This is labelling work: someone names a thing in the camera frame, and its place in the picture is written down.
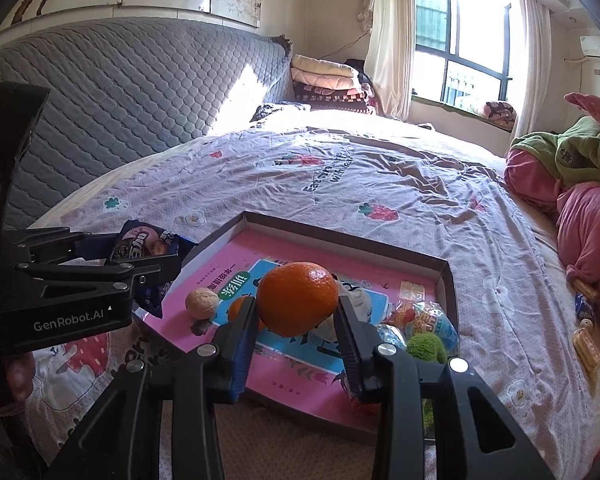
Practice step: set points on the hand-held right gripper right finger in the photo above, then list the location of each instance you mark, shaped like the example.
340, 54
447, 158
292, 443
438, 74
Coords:
352, 355

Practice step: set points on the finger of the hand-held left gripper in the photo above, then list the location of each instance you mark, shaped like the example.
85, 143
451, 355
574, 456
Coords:
55, 245
105, 272

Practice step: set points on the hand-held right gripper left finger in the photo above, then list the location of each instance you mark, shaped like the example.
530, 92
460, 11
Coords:
242, 355

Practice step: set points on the small orange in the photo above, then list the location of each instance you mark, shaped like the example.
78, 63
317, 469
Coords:
237, 307

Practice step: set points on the blue cookie packet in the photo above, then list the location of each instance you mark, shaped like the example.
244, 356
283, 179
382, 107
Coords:
145, 245

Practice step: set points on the snack bag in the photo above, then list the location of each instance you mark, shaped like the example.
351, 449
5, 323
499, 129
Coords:
397, 316

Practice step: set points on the large orange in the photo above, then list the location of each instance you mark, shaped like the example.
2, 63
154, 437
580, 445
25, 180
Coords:
297, 300

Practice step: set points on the toy egg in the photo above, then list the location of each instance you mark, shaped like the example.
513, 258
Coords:
432, 327

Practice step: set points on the pink shallow cardboard box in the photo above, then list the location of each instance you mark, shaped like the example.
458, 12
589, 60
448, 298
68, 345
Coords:
360, 250

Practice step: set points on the person's left hand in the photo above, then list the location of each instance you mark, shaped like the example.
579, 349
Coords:
21, 375

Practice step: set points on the pink picture book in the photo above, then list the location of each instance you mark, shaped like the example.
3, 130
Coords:
290, 395

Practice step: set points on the grey quilted headboard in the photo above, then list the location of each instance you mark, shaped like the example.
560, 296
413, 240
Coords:
130, 100

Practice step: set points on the large yellow snack packet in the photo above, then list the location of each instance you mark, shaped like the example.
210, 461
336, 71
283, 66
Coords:
587, 349

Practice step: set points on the small blue snack packet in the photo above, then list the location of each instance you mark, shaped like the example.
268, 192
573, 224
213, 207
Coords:
582, 306

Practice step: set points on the dark patterned pillow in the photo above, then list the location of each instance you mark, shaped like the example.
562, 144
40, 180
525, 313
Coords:
275, 110

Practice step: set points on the small tan walnut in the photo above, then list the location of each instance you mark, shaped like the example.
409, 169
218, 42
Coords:
586, 325

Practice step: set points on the small yellow snack packet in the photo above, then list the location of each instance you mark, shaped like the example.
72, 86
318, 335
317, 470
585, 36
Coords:
586, 287

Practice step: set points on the pink blanket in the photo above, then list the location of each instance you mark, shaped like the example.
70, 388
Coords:
590, 225

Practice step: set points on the stack of folded blankets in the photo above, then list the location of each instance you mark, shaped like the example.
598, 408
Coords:
325, 72

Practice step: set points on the folded patterned blanket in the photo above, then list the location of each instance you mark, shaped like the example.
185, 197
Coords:
500, 111

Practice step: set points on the green blanket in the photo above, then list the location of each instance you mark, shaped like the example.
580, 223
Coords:
580, 150

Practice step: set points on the cream curtain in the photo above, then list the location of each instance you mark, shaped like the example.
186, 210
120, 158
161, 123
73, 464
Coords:
390, 35
532, 60

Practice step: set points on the pink cushion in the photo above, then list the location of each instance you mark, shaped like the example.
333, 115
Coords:
595, 107

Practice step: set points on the dark framed window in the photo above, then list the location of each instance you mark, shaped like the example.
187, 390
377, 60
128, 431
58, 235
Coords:
480, 25

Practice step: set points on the white air conditioner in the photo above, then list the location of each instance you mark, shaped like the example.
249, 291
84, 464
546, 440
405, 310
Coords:
597, 46

